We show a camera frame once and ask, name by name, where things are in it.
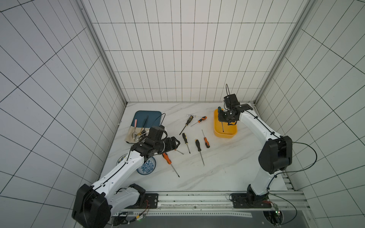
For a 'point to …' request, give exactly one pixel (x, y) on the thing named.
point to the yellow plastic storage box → (222, 129)
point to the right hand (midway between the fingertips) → (215, 117)
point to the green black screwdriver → (219, 109)
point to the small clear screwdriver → (191, 115)
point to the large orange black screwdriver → (169, 161)
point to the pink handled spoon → (135, 134)
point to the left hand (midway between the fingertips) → (173, 147)
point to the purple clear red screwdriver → (176, 149)
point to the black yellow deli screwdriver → (199, 149)
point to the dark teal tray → (147, 118)
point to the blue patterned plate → (148, 167)
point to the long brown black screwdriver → (190, 119)
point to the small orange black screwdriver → (203, 118)
